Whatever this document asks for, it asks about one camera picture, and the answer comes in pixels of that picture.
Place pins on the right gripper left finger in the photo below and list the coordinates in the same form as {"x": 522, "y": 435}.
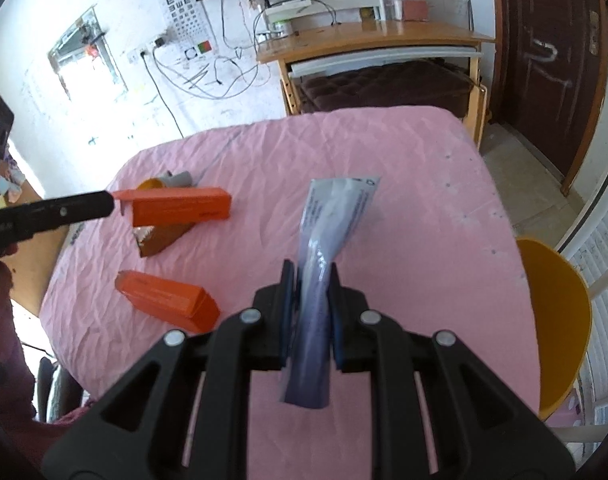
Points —
{"x": 181, "y": 411}

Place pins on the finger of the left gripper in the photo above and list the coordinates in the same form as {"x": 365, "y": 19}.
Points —
{"x": 21, "y": 222}

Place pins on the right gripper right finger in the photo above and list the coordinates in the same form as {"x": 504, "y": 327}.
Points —
{"x": 437, "y": 410}

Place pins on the brown paper mailer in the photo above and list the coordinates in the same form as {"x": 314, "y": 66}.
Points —
{"x": 151, "y": 240}

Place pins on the long orange box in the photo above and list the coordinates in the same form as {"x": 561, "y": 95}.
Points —
{"x": 168, "y": 206}

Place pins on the purple grey plastic bag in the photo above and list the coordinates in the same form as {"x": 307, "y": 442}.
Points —
{"x": 332, "y": 212}

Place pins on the yellow plastic chair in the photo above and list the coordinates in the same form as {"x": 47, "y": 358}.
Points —
{"x": 562, "y": 312}

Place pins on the pink tablecloth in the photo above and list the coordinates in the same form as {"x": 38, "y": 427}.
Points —
{"x": 433, "y": 251}

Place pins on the eye chart poster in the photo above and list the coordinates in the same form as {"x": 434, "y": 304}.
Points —
{"x": 188, "y": 27}

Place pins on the white louvered cabinet door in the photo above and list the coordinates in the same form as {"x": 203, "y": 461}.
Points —
{"x": 586, "y": 247}

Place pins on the dark brown tufted bench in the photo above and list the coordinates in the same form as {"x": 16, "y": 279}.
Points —
{"x": 413, "y": 83}

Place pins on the wooden desk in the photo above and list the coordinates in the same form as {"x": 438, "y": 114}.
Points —
{"x": 338, "y": 47}

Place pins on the brown entrance door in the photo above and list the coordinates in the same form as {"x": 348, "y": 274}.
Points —
{"x": 550, "y": 77}

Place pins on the pink box on desk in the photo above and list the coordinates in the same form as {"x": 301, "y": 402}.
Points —
{"x": 414, "y": 10}

